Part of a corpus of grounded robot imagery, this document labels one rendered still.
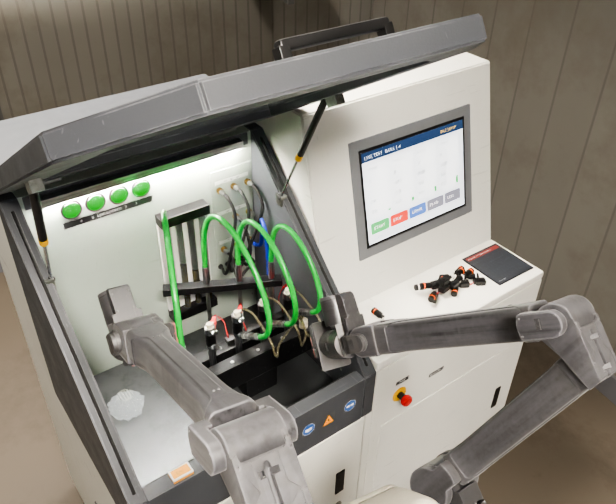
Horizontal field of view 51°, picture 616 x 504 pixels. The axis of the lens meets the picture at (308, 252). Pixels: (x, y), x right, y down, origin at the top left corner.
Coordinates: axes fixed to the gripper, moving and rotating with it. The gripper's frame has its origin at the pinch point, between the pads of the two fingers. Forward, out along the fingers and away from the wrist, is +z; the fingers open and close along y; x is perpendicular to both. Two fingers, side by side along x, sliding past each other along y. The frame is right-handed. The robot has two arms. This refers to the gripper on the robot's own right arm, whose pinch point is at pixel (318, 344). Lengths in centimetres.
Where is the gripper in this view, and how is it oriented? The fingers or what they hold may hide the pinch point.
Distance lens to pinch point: 146.2
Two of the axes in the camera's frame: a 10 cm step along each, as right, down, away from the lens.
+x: -9.3, 2.0, -3.1
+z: -2.8, 1.5, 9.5
